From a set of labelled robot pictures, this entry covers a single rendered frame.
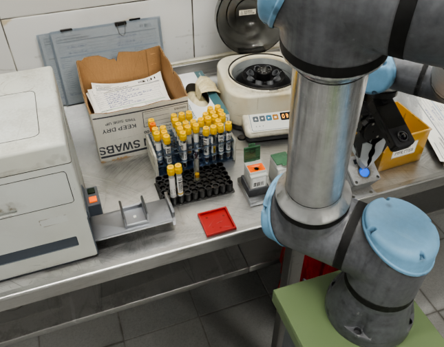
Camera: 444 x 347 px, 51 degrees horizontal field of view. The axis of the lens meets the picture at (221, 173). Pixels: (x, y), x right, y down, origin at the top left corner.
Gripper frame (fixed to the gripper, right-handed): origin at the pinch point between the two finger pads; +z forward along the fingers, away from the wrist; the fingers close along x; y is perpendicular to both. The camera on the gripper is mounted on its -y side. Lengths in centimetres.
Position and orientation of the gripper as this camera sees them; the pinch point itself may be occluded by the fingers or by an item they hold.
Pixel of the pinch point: (366, 166)
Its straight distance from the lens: 109.6
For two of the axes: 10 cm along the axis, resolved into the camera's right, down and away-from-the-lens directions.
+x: -9.4, 2.3, -2.5
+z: 0.0, 7.4, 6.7
